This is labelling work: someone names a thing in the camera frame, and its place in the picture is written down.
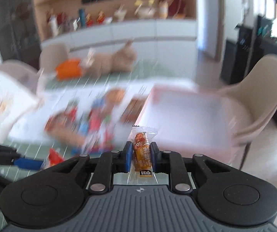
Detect small orange candy packet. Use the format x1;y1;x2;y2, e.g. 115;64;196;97
127;125;158;185

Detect biscuit pack red ends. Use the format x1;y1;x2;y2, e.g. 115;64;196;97
120;97;146;125

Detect red meat snack bag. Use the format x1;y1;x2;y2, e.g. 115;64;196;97
44;112;86;147

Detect round bread bun pack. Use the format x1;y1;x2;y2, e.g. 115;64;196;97
104;89;125;106

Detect yellow red snack bag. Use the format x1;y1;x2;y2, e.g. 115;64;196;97
41;148;64;170

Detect pink cardboard box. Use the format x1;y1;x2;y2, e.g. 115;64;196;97
135;84;234;164

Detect white printed table runner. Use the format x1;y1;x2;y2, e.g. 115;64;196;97
8;77;197;150

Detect cream tote bag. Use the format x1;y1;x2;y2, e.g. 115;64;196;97
0;60;41;143

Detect brown plush rabbit toy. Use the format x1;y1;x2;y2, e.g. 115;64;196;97
78;40;137;78

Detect orange tissue pouch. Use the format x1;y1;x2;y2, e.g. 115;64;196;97
55;58;82;80

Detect beige dining chair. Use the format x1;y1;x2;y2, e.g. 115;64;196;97
218;54;277;170

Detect beige chair left side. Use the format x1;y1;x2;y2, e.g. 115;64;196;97
39;43;69;73

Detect black water dispenser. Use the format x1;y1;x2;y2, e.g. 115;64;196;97
220;24;253;85

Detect white flower vase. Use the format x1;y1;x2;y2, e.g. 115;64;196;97
114;5;127;22

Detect white rabbit ceramic pot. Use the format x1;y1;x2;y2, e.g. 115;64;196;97
134;0;156;19

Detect white tumbler bottle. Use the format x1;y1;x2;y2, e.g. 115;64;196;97
48;15;59;37

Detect teal thermos bottle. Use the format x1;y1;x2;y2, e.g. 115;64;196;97
78;9;86;28

